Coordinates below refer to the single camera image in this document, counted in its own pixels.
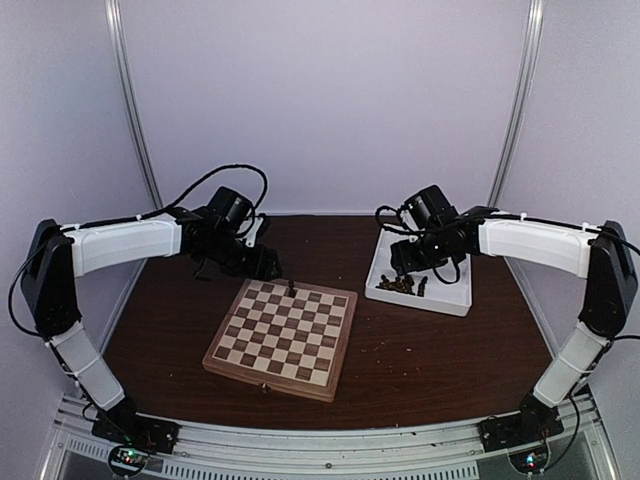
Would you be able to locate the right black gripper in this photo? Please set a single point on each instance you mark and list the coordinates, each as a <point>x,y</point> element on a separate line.
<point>403,261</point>

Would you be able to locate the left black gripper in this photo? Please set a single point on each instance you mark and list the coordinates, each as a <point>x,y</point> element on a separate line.
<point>260,267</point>

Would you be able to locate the dark chess piece tray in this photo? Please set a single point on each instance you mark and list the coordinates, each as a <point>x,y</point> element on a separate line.
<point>422,286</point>

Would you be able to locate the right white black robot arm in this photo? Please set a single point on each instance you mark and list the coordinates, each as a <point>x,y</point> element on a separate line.
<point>601,255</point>

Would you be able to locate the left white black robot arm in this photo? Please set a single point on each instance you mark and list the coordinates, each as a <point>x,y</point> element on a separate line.
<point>225,231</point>

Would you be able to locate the dark chess pieces pile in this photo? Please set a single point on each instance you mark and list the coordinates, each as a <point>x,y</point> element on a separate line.
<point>400,284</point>

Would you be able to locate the left circuit board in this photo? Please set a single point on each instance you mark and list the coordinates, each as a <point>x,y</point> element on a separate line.
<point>127,461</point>

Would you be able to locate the circuit board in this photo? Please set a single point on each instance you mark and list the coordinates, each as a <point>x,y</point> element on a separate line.
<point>127,461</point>
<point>529,461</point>

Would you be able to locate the right circuit board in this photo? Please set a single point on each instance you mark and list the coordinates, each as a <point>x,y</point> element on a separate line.
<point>529,461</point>

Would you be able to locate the white plastic tray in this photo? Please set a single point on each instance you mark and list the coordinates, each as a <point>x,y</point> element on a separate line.
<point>454,299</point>

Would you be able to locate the wooden chessboard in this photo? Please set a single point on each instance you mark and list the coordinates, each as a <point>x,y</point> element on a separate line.
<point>290,345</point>

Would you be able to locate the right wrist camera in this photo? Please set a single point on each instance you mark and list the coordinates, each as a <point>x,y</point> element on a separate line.
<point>430,207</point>

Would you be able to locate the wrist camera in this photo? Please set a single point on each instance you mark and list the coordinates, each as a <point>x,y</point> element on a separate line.
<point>430,207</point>
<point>228,208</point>

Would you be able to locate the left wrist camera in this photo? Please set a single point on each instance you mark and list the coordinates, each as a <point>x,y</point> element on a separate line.
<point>228,208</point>

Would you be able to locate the aluminium front rail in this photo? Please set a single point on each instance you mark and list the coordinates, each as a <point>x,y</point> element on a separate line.
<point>451,450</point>

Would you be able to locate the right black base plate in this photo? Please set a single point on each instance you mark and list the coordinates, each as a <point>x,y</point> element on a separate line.
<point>516,429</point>

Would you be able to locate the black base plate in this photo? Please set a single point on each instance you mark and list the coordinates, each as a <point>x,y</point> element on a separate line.
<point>516,429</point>
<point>143,433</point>

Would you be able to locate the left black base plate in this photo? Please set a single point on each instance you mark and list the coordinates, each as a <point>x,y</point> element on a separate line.
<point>143,433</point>

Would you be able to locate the right aluminium corner post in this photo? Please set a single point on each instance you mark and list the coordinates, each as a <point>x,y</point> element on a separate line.
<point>526,72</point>

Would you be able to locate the aluminium corner post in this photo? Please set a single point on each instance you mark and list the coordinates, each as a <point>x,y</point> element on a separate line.
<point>118,40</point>
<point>526,72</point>

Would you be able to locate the left aluminium corner post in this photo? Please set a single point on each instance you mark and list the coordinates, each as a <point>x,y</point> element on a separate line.
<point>118,40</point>

